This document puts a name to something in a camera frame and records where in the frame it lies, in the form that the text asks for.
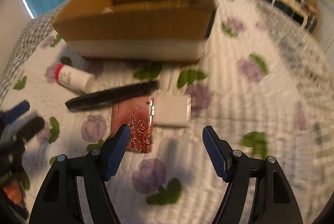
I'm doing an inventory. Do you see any long black bar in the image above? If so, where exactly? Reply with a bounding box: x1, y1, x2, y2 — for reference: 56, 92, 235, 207
65, 80, 159, 111

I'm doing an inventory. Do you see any white bottle red cap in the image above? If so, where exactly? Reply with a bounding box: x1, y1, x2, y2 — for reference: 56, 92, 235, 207
54, 64, 96, 93

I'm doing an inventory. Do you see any red patterned box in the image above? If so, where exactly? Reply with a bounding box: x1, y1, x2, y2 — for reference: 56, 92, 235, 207
110, 96, 152, 153

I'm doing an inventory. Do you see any white rectangular box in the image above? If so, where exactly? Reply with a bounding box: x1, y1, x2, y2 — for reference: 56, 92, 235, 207
152, 95, 191, 127

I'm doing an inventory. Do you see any left hand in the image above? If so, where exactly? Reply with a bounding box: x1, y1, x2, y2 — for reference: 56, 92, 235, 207
3, 180, 22, 205

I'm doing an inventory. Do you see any floral quilted bedspread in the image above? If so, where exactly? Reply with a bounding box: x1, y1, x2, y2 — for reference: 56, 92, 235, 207
1, 0, 333, 223

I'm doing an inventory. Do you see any brown cardboard box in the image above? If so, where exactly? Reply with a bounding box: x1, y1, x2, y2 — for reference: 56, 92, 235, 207
53, 0, 217, 63

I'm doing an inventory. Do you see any white vanity table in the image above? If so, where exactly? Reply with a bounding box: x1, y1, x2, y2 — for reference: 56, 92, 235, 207
271, 0, 318, 28

